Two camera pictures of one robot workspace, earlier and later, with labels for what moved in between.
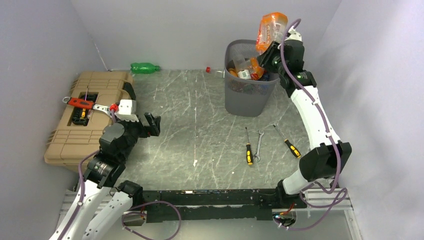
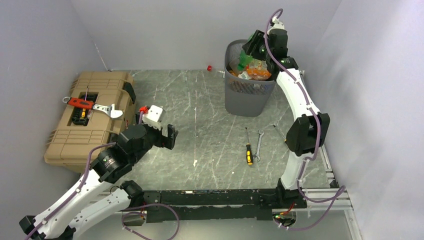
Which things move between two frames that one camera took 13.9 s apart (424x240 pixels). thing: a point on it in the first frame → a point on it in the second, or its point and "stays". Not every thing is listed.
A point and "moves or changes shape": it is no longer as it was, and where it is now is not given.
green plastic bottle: [142, 68] → [244, 60]
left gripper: [154, 123] → [164, 141]
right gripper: [264, 59] → [250, 48]
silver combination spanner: [260, 132] stays
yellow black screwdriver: [248, 151] stays
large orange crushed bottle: [272, 28] moves or changes shape
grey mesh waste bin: [245, 97] stays
